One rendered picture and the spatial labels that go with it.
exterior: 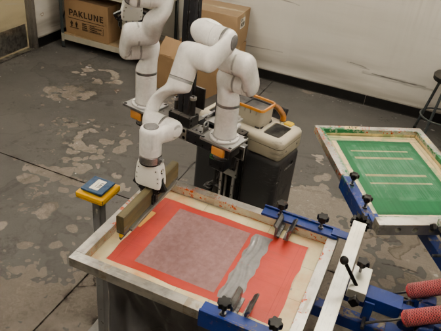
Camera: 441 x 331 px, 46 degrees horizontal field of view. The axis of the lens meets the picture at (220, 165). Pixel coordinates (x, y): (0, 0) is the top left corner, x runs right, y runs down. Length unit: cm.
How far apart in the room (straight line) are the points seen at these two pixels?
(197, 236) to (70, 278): 135
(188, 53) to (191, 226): 65
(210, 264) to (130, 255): 28
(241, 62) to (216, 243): 66
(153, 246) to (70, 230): 163
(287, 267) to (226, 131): 62
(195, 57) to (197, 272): 72
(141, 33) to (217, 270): 99
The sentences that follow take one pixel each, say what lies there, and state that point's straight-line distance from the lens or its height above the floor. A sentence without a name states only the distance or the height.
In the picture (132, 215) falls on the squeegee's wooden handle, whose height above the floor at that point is 112.
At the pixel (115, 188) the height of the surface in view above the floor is 95.
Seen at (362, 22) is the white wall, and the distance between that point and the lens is 532.
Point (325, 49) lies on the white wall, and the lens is 546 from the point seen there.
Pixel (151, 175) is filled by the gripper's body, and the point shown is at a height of 122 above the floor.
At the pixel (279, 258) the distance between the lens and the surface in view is 189.
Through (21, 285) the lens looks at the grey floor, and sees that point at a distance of 315.
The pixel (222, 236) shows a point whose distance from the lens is 194.
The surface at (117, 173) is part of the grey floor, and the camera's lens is 396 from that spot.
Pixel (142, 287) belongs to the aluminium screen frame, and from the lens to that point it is 169.
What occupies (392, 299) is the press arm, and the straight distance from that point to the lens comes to 175.
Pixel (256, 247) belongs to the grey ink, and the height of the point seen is 96.
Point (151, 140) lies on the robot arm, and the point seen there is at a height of 136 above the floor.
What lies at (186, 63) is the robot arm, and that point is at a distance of 172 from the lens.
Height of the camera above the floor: 221
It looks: 33 degrees down
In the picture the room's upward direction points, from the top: 6 degrees clockwise
